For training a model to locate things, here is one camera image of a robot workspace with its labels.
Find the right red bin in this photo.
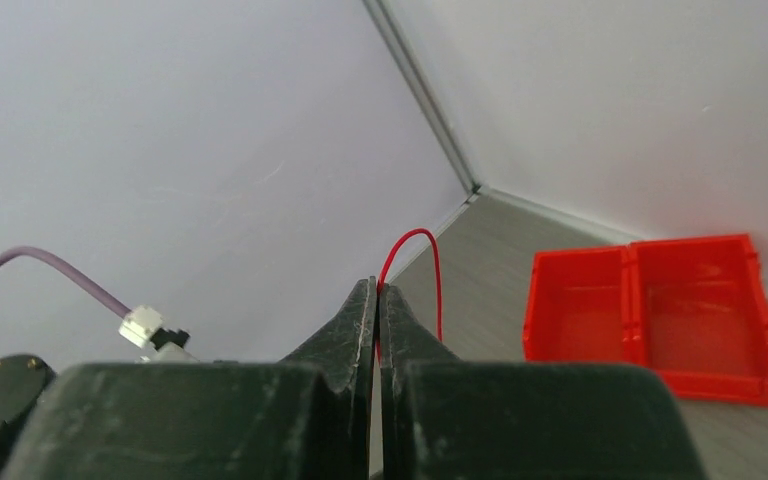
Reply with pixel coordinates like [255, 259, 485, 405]
[629, 234, 768, 407]

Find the thin red wire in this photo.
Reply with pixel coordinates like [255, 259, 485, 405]
[373, 227, 445, 364]

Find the left red bin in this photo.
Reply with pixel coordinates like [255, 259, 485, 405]
[522, 246, 631, 363]

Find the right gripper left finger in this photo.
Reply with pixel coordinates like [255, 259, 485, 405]
[2, 279, 377, 479]

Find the red bin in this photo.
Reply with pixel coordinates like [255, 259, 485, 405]
[629, 234, 768, 407]
[522, 246, 631, 363]

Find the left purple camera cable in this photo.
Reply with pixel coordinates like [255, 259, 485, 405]
[0, 246, 135, 321]

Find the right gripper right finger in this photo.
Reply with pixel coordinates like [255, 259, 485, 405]
[377, 285, 706, 479]

